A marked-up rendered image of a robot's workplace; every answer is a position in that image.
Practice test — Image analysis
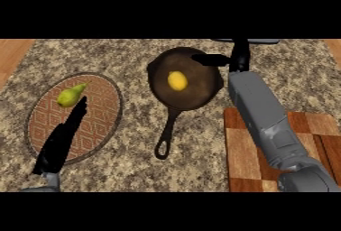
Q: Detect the checkered wooden cutting board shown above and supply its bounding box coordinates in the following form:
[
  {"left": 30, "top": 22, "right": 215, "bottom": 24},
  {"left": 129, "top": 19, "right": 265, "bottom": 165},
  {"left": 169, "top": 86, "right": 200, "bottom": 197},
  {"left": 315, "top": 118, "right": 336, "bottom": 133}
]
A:
[{"left": 222, "top": 106, "right": 341, "bottom": 193}]

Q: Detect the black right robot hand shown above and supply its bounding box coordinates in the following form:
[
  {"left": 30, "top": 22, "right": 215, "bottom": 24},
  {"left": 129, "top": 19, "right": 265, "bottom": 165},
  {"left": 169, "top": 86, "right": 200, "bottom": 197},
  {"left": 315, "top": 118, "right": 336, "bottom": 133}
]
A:
[{"left": 190, "top": 39, "right": 250, "bottom": 73}]

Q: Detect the grey flat object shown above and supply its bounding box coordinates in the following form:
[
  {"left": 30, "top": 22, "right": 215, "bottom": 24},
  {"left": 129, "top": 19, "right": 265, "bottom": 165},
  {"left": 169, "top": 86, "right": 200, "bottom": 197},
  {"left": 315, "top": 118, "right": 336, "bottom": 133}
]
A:
[{"left": 211, "top": 39, "right": 280, "bottom": 45}]

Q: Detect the green pear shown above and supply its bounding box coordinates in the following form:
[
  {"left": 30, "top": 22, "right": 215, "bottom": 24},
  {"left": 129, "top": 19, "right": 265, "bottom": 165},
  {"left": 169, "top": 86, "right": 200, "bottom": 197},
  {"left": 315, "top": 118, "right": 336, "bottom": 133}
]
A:
[{"left": 56, "top": 81, "right": 91, "bottom": 108}]

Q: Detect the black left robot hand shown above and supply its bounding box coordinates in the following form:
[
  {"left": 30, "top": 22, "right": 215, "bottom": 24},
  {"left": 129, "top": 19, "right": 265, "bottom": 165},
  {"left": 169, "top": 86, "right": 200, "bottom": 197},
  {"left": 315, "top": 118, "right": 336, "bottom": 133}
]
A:
[{"left": 30, "top": 96, "right": 88, "bottom": 176}]

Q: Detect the dark cast iron pan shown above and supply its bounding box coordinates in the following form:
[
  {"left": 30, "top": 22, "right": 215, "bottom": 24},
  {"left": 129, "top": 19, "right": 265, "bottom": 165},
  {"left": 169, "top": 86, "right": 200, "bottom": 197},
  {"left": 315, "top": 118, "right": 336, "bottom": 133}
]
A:
[{"left": 146, "top": 46, "right": 224, "bottom": 161}]

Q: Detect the yellow lemon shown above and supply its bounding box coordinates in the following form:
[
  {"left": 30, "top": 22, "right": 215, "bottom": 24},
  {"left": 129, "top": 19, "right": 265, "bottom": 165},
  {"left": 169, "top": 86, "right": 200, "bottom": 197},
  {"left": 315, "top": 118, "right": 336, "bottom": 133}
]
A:
[{"left": 166, "top": 70, "right": 188, "bottom": 92}]

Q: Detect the round patterned brown placemat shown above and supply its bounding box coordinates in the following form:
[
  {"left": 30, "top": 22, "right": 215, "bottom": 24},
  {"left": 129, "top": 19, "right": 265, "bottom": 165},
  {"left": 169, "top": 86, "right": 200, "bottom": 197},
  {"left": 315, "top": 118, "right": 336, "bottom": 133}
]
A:
[{"left": 23, "top": 71, "right": 125, "bottom": 166}]

